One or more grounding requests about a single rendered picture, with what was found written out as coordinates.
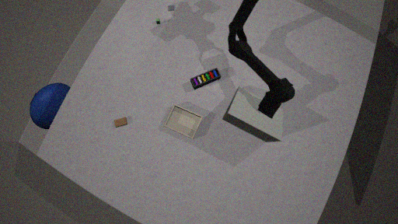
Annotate beige square tray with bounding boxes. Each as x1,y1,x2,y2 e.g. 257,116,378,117
163,104,203,139

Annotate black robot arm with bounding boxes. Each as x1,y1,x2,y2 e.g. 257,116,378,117
228,0,295,119

